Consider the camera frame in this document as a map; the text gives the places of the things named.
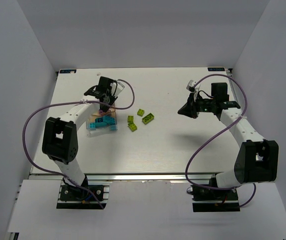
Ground teal round printed lego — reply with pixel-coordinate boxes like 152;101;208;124
95;117;107;128

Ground teal small lego cube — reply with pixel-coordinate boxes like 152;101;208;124
110;124;118;131

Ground purple sloped lego brick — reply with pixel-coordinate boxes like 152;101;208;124
98;108;114;115

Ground teal lego plate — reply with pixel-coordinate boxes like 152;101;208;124
103;115;116;125

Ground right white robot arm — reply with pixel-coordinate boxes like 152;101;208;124
178;80;279;190

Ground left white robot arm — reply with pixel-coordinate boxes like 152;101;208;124
42;76;125;186

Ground amber plastic bin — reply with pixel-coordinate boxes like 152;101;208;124
91;108;116;118

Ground clear plastic bin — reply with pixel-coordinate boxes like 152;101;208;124
86;114;118;137

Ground green lego brick upper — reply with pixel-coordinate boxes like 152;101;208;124
127;115;134;123

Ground right blue table sticker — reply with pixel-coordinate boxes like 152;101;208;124
207;67;225;72

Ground blue table sticker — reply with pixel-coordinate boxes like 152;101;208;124
207;67;225;72
59;69;76;74

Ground green lego brick lower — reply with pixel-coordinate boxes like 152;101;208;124
128;122;137;132

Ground green small lego brick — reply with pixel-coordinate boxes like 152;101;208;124
137;109;145;117

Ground green large lego brick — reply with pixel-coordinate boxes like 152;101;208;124
142;113;154;125

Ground left blue table sticker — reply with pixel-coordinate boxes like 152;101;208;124
59;69;76;74

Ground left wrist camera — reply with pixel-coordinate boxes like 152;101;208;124
111;80;125;98

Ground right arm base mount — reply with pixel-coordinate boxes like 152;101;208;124
186;185;240;213

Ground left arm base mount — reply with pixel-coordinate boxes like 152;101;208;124
56;182;110;210

